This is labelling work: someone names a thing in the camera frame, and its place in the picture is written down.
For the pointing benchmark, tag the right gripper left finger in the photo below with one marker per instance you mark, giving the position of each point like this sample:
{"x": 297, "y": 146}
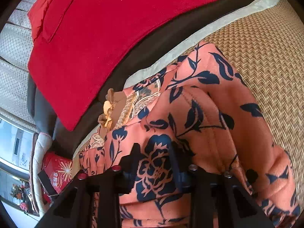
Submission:
{"x": 73, "y": 207}

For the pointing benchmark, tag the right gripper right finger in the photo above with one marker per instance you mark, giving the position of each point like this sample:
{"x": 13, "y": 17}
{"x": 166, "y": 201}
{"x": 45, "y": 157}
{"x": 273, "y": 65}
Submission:
{"x": 217, "y": 200}

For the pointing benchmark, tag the orange floral small garment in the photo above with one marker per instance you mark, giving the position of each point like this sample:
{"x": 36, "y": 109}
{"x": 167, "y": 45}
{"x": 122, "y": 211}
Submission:
{"x": 200, "y": 105}

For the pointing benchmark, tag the red gift bag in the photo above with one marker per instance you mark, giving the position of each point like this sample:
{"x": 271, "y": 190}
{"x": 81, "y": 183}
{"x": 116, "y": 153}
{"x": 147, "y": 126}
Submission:
{"x": 56, "y": 173}

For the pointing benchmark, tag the white folded quilt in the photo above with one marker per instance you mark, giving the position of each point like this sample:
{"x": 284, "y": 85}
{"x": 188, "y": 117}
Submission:
{"x": 41, "y": 143}

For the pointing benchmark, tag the white air conditioner unit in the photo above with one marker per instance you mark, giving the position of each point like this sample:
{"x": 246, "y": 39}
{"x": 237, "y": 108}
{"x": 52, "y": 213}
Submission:
{"x": 16, "y": 145}

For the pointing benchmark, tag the woven tan bed mat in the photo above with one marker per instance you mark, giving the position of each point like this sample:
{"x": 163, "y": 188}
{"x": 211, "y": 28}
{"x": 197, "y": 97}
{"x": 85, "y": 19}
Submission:
{"x": 256, "y": 46}

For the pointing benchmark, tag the beige curtain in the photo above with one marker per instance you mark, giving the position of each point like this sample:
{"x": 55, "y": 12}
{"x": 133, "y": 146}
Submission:
{"x": 16, "y": 47}

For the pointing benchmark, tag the red cloth on headboard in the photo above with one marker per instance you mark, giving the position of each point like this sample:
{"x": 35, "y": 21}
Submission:
{"x": 78, "y": 43}

